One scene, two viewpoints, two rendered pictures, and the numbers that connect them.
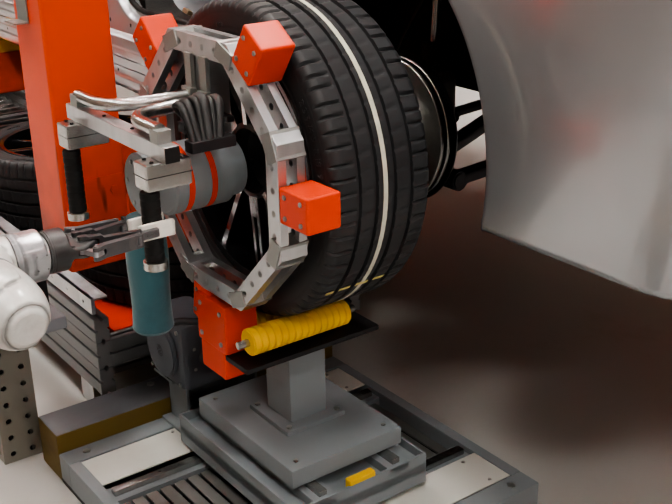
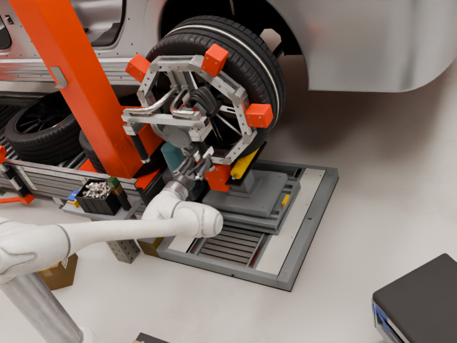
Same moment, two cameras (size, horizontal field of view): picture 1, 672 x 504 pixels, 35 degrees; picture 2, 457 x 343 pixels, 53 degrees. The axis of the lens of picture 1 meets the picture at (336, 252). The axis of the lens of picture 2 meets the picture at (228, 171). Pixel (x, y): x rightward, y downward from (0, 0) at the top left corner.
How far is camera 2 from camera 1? 0.82 m
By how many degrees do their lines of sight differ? 21
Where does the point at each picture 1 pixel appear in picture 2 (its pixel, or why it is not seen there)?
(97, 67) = (105, 89)
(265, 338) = (241, 169)
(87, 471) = (174, 250)
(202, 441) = not seen: hidden behind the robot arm
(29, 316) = (219, 220)
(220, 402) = (211, 198)
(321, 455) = (270, 199)
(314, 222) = (267, 121)
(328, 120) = (252, 77)
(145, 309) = not seen: hidden behind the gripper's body
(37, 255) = (183, 190)
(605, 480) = (351, 154)
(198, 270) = not seen: hidden behind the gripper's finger
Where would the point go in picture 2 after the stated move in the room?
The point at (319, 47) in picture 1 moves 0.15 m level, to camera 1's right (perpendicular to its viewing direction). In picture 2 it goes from (231, 46) to (262, 31)
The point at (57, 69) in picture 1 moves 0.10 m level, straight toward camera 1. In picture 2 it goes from (92, 99) to (103, 104)
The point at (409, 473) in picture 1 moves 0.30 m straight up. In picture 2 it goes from (296, 188) to (287, 147)
